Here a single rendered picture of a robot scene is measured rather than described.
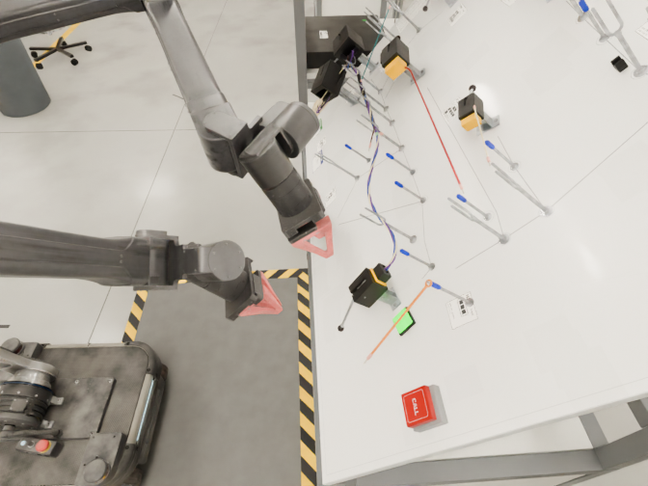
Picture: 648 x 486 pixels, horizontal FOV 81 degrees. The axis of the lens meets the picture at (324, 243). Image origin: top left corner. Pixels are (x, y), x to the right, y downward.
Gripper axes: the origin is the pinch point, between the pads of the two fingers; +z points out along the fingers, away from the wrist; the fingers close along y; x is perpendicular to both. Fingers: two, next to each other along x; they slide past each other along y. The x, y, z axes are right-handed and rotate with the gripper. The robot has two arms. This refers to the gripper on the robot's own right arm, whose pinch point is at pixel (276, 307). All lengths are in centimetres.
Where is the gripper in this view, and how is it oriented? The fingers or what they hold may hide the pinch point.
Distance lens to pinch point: 71.0
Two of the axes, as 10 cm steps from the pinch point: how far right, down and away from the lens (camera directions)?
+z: 6.6, 4.9, 5.7
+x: -7.1, 6.4, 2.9
